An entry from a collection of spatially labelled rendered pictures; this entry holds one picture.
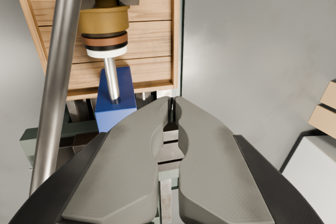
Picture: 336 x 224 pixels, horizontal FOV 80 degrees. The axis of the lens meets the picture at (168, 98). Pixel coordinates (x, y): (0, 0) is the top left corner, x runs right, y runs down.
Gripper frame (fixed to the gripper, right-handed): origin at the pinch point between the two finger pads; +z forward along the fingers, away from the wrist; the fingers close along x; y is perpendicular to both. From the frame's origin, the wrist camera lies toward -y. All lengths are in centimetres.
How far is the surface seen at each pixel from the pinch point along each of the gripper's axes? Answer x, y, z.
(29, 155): -44, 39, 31
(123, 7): -7.9, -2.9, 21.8
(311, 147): 148, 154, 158
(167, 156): -3, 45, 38
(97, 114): -14.6, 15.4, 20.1
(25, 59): -99, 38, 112
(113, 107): -11.9, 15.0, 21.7
